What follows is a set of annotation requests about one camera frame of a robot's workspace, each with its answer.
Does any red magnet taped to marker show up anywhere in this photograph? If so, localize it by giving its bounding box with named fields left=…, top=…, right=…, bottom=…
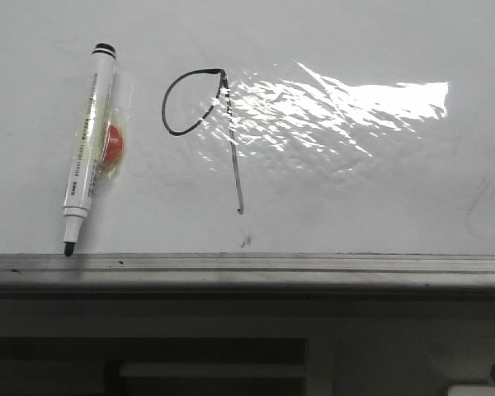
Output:
left=97, top=106, right=126, bottom=182

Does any white whiteboard marker black tip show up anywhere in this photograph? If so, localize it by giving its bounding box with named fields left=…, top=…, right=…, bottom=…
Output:
left=63, top=43, right=116, bottom=257

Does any white whiteboard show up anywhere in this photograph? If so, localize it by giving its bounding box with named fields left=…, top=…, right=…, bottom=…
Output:
left=0, top=1, right=495, bottom=254

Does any white object bottom right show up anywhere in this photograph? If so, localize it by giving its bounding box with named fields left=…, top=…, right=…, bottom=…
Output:
left=447, top=384, right=495, bottom=396

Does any aluminium whiteboard frame rail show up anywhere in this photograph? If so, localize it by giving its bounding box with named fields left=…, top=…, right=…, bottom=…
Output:
left=0, top=252, right=495, bottom=295

